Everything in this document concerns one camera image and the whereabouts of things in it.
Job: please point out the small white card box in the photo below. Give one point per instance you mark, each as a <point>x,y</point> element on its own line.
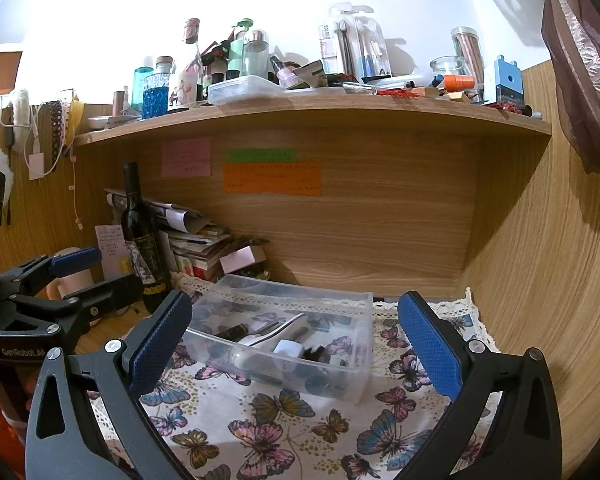
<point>240,259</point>

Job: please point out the blue pencil sharpener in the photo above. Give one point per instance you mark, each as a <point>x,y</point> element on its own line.
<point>508,82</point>

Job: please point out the white handwritten note paper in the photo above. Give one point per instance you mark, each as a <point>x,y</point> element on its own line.
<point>110,247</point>

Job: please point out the glass bottle with blue liquid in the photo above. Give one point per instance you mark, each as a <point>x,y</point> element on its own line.
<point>156,95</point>

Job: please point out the butterfly print tablecloth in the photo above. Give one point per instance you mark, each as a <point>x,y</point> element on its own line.
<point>290,435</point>

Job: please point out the dark wine bottle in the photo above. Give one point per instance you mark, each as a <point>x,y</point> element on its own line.
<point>140,240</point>

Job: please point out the clear glass jar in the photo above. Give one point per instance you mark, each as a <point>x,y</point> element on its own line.
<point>447,71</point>

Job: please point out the toothbrush blister pack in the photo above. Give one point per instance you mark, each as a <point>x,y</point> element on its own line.
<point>352,45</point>

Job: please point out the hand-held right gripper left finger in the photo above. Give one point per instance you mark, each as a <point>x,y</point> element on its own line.
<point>162,342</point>

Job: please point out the yellow cloth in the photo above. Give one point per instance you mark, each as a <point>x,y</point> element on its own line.
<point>76,117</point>

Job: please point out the green pump bottle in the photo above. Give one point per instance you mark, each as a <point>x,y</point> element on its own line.
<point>240,52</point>

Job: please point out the white lidded plastic box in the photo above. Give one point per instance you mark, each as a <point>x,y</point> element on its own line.
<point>245,90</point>

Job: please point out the small black bottle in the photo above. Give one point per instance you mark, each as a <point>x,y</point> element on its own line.
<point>232,332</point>

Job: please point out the clear glass bottle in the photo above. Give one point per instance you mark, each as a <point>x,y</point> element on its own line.
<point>256,55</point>

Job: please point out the orange cap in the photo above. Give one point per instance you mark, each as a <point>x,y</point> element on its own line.
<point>457,82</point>

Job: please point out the teal plastic bottle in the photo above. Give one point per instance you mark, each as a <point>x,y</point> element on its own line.
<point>142,87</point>

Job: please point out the stack of books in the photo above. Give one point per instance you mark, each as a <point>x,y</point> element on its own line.
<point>200,255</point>

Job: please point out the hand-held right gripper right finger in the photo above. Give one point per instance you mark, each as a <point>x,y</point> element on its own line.
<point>430,345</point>

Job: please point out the black lace headband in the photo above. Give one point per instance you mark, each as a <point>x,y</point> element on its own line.
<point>55,135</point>

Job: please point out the clear plastic container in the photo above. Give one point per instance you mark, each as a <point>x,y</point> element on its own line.
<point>340,320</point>

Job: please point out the rolled magazines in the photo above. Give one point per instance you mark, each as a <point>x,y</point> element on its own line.
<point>175,215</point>

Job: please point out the wooden shelf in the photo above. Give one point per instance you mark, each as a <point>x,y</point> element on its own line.
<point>330,115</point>

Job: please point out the yellow candle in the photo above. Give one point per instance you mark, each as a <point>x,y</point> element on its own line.
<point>126,266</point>

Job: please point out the orange sticky note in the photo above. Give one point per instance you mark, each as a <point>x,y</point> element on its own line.
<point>272,179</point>

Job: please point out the clear cylindrical canister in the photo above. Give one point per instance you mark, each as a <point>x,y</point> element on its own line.
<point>467,47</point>

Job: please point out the green sticky note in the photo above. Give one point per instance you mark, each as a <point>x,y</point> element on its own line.
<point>262,155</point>

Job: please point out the white handheld round-head device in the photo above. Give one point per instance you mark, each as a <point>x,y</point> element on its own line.
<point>265,337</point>

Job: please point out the pink sticky note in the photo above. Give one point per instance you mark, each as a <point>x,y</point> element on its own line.
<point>186,157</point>

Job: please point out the purple curtain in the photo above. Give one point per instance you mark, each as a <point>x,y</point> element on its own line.
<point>585,70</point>

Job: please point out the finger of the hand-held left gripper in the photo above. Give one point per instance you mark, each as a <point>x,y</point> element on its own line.
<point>75,260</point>
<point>110,292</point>

